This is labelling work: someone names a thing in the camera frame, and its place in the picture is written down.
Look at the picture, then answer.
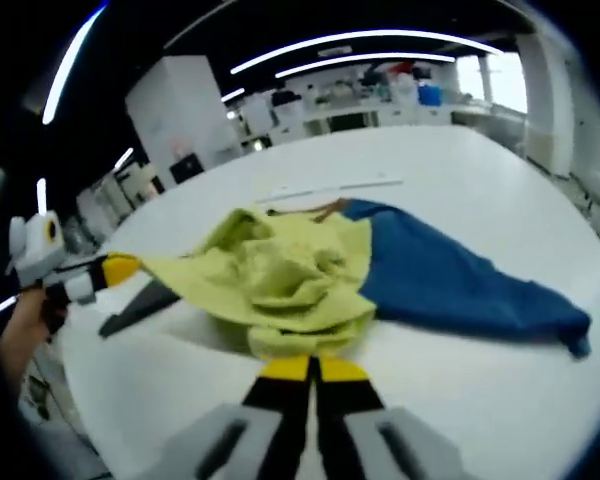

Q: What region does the black box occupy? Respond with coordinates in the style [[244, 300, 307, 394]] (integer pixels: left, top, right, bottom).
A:
[[169, 153, 205, 185]]

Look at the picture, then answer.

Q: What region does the row of white workbenches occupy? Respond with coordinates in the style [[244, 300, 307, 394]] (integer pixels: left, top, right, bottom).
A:
[[74, 162, 166, 246]]

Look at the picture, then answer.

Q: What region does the blue bin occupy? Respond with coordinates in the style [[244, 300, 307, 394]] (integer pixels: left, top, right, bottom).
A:
[[418, 83, 444, 106]]

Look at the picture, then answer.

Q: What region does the white storage counter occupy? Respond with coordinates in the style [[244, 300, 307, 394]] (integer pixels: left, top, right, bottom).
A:
[[239, 64, 486, 146]]

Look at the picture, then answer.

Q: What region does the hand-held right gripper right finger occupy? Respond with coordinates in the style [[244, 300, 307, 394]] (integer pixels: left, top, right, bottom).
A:
[[313, 355, 469, 480]]

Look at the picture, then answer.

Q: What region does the person's left hand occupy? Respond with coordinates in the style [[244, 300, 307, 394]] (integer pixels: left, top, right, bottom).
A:
[[9, 288, 69, 347]]

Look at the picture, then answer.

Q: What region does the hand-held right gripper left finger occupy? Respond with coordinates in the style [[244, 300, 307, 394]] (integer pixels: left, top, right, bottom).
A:
[[152, 355, 312, 480]]

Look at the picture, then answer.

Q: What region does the yellow blue grey garment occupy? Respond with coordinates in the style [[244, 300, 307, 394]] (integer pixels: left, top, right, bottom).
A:
[[99, 198, 592, 360]]

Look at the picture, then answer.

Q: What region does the white square pillar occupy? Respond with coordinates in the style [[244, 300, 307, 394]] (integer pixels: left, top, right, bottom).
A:
[[124, 54, 244, 191]]

